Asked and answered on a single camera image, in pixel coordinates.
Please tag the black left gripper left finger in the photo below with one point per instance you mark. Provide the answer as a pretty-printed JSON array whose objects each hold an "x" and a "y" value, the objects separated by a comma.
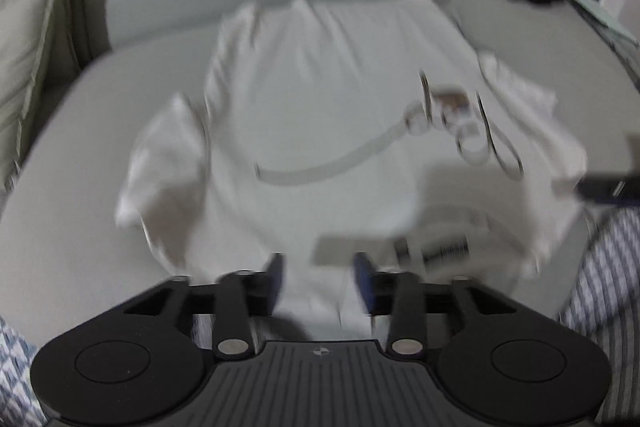
[{"x": 219, "y": 317}]

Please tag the white sweatshirt with gold script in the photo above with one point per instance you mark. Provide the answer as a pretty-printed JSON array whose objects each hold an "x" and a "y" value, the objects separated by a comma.
[{"x": 329, "y": 128}]

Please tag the grey sofa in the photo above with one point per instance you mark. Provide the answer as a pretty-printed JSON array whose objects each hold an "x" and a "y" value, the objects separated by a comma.
[{"x": 64, "y": 258}]

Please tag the beige cushion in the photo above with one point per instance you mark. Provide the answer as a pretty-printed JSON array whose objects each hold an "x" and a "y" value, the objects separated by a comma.
[{"x": 37, "y": 49}]

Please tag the blue white striped cloth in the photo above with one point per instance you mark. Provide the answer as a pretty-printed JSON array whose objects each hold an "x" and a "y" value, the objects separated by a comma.
[{"x": 604, "y": 307}]

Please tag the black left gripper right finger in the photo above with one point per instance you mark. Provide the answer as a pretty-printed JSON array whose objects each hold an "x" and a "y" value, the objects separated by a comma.
[{"x": 407, "y": 301}]

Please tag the glass side table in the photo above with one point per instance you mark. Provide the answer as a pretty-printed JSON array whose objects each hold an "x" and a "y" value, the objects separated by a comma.
[{"x": 619, "y": 39}]

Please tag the blue white patterned cloth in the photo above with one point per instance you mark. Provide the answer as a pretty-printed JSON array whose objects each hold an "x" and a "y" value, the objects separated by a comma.
[{"x": 19, "y": 406}]

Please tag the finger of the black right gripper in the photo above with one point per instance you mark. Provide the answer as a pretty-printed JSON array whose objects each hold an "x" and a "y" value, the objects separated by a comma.
[{"x": 610, "y": 190}]

